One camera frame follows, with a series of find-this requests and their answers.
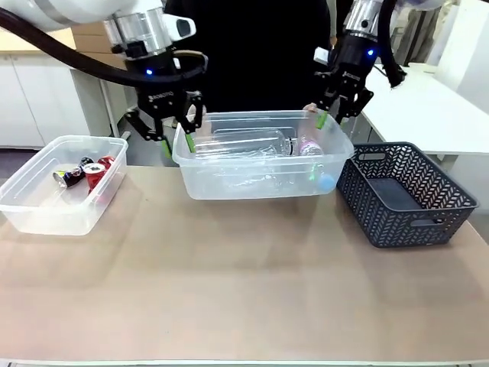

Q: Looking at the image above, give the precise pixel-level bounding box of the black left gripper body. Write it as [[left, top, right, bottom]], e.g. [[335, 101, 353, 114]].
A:
[[125, 50, 189, 120]]

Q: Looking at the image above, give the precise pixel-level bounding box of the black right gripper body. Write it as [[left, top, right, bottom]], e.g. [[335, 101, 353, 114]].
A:
[[329, 33, 377, 95]]

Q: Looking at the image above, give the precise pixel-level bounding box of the large clear plastic bin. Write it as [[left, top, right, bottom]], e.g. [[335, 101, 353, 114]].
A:
[[171, 109, 355, 201]]

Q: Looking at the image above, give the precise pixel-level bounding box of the dark grey woven plastic basket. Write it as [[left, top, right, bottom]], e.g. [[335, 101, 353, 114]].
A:
[[335, 141, 481, 250]]

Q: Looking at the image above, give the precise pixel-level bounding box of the clear bottle pink label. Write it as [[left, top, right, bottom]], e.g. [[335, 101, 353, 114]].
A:
[[297, 131, 326, 158]]

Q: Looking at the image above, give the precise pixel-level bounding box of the large clear plastic bottle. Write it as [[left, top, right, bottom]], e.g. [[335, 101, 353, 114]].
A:
[[194, 128, 300, 158]]

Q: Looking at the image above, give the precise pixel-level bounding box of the white desk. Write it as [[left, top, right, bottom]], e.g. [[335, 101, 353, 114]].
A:
[[358, 60, 489, 162]]

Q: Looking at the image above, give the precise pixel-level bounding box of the flat cardboard box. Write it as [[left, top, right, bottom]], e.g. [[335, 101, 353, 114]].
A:
[[72, 34, 129, 70]]

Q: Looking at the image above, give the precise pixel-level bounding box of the person in black clothes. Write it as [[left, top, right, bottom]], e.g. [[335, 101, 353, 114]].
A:
[[163, 0, 339, 115]]

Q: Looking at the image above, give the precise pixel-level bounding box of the clear bottle blue cap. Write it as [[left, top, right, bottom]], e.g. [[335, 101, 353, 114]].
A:
[[219, 164, 337, 194]]

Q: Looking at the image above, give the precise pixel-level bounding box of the large cardboard box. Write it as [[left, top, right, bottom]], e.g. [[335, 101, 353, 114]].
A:
[[70, 21, 115, 37]]

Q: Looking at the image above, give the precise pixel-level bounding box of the crushed black can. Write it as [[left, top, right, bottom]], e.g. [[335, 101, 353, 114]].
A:
[[52, 165, 87, 190]]

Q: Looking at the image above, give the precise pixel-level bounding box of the white cabinet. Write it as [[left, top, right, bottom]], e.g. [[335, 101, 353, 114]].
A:
[[0, 50, 128, 148]]

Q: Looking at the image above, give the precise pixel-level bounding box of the shallow clear plastic bin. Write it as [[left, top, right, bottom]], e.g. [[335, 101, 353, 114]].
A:
[[0, 134, 129, 236]]

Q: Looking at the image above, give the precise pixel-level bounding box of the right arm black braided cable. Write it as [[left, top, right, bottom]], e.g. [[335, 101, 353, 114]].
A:
[[376, 0, 408, 89]]

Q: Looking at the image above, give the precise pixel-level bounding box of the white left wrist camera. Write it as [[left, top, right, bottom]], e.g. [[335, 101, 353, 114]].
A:
[[163, 14, 197, 41]]

